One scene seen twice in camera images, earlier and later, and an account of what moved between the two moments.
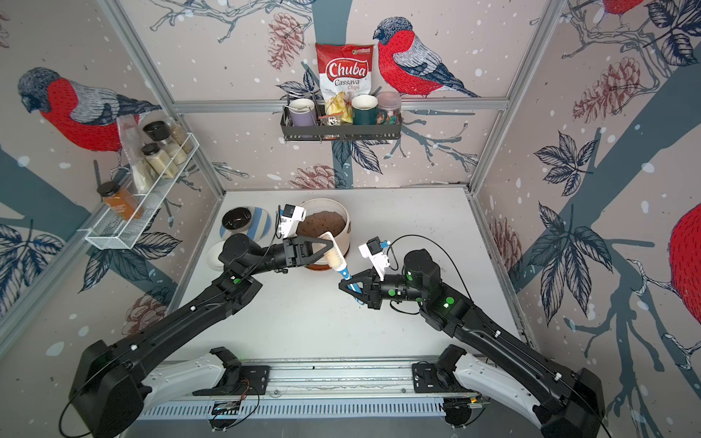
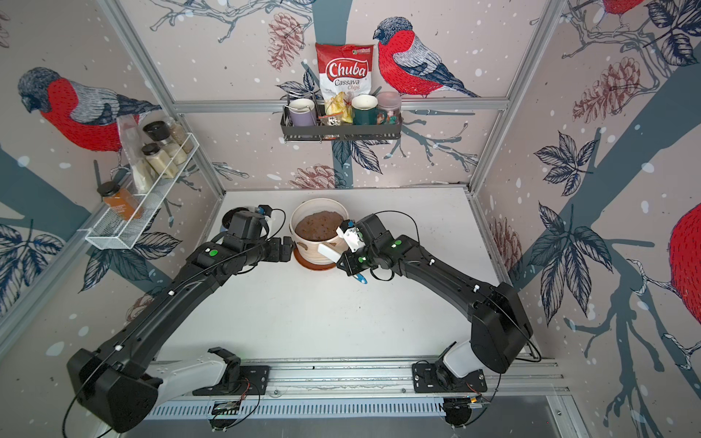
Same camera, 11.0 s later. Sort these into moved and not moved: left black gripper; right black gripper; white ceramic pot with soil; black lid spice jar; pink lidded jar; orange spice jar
Moved: right black gripper; left black gripper
Not moved: pink lidded jar; black lid spice jar; orange spice jar; white ceramic pot with soil
